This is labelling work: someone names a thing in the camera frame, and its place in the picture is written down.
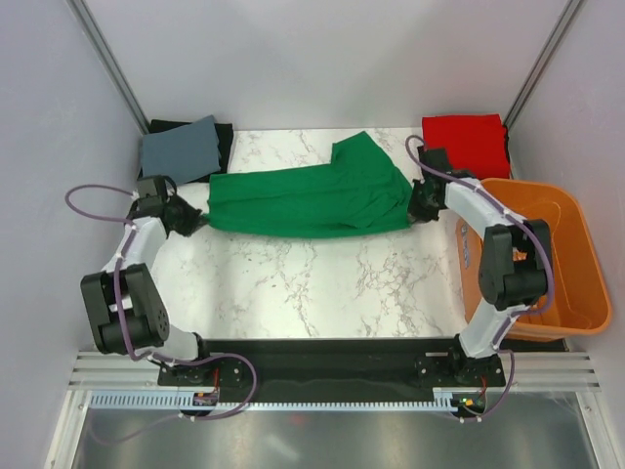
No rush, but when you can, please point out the green polo shirt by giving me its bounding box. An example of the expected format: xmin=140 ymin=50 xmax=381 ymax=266
xmin=207 ymin=132 xmax=412 ymax=239

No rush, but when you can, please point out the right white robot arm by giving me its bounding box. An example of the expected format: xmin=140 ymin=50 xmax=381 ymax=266
xmin=408 ymin=170 xmax=555 ymax=385

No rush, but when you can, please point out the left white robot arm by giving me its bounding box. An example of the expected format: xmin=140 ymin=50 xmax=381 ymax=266
xmin=80 ymin=194 xmax=215 ymax=384

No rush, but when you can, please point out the folded grey-blue shirt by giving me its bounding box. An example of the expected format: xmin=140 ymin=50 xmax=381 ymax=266
xmin=140 ymin=114 xmax=222 ymax=187

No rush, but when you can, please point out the folded red shirt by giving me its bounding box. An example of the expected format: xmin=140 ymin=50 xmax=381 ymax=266
xmin=422 ymin=113 xmax=511 ymax=180

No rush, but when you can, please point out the folded black shirt left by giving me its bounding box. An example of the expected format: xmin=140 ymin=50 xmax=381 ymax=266
xmin=136 ymin=118 xmax=235 ymax=187

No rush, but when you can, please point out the folded black shirt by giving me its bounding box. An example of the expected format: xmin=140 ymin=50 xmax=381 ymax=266
xmin=424 ymin=124 xmax=511 ymax=180
xmin=136 ymin=118 xmax=235 ymax=187

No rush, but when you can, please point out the folded black shirt right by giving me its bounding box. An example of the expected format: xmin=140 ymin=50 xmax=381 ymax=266
xmin=424 ymin=124 xmax=511 ymax=180

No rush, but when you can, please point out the orange plastic basket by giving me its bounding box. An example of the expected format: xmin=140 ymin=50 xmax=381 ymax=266
xmin=456 ymin=178 xmax=611 ymax=341

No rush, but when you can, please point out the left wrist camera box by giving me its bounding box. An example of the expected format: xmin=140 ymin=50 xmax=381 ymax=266
xmin=137 ymin=175 xmax=168 ymax=200

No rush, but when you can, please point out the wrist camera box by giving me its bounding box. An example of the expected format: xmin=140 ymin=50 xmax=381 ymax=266
xmin=418 ymin=146 xmax=452 ymax=173
xmin=137 ymin=175 xmax=168 ymax=200

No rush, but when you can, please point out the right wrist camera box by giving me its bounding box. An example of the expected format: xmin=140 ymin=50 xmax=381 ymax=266
xmin=418 ymin=146 xmax=452 ymax=173

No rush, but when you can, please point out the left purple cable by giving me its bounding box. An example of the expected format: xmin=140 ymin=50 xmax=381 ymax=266
xmin=64 ymin=183 xmax=259 ymax=446

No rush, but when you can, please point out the purple cable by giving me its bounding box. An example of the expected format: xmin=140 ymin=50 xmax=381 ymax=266
xmin=404 ymin=134 xmax=556 ymax=424
xmin=64 ymin=183 xmax=259 ymax=446

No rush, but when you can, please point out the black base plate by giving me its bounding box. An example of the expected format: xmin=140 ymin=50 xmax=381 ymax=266
xmin=158 ymin=338 xmax=506 ymax=403

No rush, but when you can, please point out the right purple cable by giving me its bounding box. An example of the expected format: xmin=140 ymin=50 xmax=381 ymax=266
xmin=404 ymin=134 xmax=556 ymax=424

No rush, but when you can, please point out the aluminium rail frame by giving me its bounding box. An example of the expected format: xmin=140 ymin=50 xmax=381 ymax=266
xmin=68 ymin=352 xmax=601 ymax=392

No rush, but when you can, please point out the white slotted cable duct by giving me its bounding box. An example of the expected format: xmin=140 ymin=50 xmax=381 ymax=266
xmin=89 ymin=389 xmax=484 ymax=412

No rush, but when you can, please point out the right aluminium corner post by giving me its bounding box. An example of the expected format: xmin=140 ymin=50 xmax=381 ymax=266
xmin=503 ymin=0 xmax=586 ymax=130

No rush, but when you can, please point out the aluminium corner post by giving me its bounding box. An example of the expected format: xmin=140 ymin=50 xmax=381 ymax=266
xmin=503 ymin=0 xmax=586 ymax=130
xmin=66 ymin=0 xmax=148 ymax=134

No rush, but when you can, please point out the left aluminium corner post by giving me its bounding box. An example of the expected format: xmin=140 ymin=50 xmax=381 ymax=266
xmin=66 ymin=0 xmax=148 ymax=134

